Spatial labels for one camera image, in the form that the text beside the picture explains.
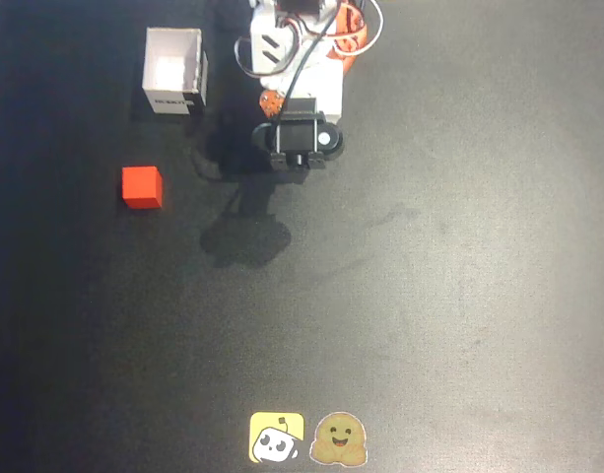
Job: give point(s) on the white robot arm orange joints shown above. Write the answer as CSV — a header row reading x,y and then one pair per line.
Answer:
x,y
264,29

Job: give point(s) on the black table mat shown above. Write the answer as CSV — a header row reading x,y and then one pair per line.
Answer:
x,y
429,271

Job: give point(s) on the white cardboard box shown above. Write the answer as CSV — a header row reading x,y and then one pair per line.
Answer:
x,y
172,69

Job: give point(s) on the red cube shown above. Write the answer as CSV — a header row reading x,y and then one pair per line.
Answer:
x,y
142,187

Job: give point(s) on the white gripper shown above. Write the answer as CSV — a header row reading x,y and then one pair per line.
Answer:
x,y
326,110

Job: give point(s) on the black gripper-mounted camera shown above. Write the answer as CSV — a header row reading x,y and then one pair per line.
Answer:
x,y
296,135

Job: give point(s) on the yellow robot face sticker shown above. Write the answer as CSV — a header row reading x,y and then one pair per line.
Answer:
x,y
276,437

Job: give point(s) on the hugging face emoji sticker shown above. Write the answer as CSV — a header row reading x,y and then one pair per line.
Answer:
x,y
338,438

